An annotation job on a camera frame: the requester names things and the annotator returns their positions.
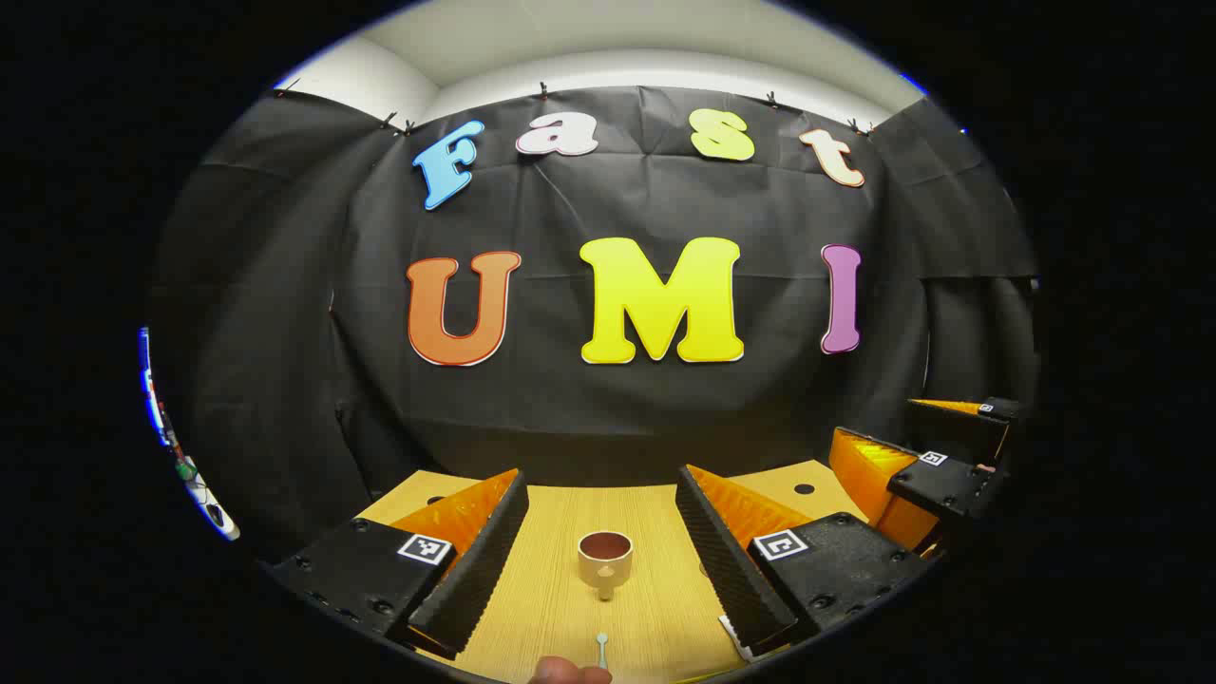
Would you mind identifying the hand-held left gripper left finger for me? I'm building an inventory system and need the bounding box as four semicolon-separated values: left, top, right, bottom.
266;467;530;661

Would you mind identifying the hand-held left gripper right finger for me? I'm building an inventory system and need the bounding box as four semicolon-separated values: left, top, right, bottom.
674;464;932;661

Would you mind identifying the white toothpaste tube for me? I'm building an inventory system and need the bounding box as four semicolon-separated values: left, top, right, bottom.
718;615;791;663

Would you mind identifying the tan cup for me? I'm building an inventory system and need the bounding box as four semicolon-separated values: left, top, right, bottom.
578;530;635;601

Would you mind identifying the wooden desktop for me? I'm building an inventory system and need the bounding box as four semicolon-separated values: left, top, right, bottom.
356;460;870;684

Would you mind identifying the black backdrop cloth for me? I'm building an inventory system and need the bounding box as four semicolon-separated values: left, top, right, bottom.
147;84;1041;561

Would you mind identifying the white plastic object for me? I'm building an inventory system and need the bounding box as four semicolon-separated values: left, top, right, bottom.
185;473;240;542

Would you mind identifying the blue lit screen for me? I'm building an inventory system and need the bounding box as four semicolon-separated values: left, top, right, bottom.
140;326;170;447

